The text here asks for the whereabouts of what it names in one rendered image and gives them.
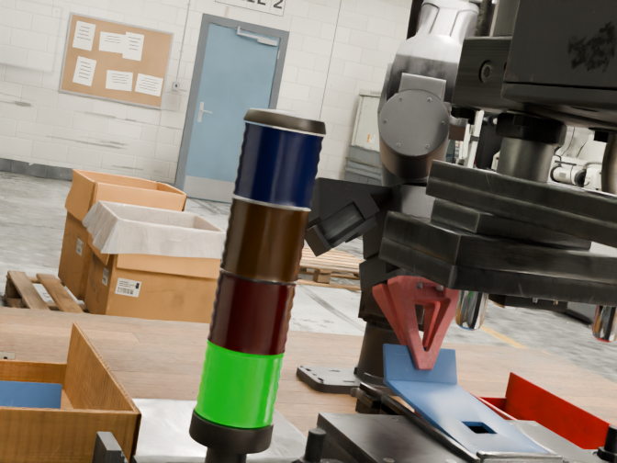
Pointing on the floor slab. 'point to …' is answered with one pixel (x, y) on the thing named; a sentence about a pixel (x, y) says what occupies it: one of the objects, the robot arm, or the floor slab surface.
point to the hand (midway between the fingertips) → (421, 360)
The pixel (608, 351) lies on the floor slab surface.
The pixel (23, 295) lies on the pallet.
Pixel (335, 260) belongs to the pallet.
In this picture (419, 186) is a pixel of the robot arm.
